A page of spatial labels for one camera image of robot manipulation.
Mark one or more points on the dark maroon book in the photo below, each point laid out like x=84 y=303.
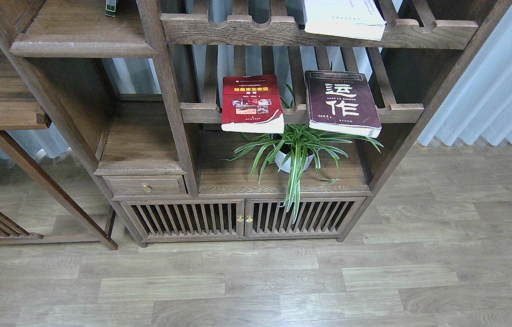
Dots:
x=341 y=102

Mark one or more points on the small dark object on shelf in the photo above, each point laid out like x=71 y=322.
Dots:
x=111 y=8

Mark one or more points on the white plant pot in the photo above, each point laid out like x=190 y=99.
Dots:
x=284 y=163

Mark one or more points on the wooden side table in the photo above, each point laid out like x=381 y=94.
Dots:
x=19 y=110

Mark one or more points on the white curtain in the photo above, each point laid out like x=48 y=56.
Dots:
x=480 y=105

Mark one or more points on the slatted cabinet door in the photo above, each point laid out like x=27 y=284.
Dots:
x=186 y=220
x=315 y=218

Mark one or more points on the left slatted cabinet door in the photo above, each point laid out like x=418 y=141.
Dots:
x=186 y=220

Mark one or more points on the white book on top shelf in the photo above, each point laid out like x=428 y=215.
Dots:
x=355 y=19

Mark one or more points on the dark wooden bookshelf cabinet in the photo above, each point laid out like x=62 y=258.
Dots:
x=138 y=94

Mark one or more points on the green spider plant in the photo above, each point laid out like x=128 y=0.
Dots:
x=301 y=138

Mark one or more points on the right slatted cabinet door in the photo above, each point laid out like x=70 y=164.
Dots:
x=315 y=218

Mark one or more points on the red paperback book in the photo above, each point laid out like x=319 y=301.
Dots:
x=251 y=104

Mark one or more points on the small wooden drawer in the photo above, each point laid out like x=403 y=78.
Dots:
x=146 y=185

